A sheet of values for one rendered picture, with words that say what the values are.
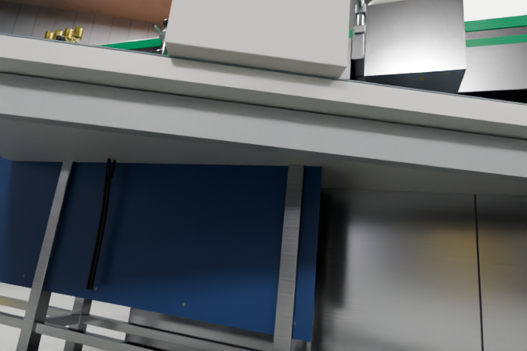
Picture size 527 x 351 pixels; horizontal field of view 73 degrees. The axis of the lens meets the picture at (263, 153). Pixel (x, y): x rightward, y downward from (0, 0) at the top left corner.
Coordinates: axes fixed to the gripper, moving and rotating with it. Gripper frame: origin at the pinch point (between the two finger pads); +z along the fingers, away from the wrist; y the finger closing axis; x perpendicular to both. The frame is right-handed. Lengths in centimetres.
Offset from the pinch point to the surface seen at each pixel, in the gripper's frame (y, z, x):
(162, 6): -164, -147, -207
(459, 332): -14, 100, 38
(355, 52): 15.7, 35.0, 12.9
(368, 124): 45, 65, 19
